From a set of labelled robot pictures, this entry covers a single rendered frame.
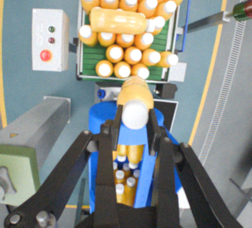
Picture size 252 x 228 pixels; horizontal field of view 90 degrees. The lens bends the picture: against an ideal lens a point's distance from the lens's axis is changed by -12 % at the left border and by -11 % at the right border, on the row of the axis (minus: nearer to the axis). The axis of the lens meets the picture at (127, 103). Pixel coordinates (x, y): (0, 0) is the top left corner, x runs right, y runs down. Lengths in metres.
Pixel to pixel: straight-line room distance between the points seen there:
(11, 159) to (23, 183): 0.15
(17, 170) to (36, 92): 1.13
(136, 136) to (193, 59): 1.58
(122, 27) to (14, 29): 1.55
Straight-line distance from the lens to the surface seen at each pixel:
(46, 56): 0.53
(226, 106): 2.42
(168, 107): 1.69
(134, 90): 0.24
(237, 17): 0.64
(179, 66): 0.85
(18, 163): 0.80
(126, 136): 0.43
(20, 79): 1.87
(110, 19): 0.46
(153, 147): 0.16
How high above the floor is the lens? 1.60
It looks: 71 degrees down
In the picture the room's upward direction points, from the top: 154 degrees clockwise
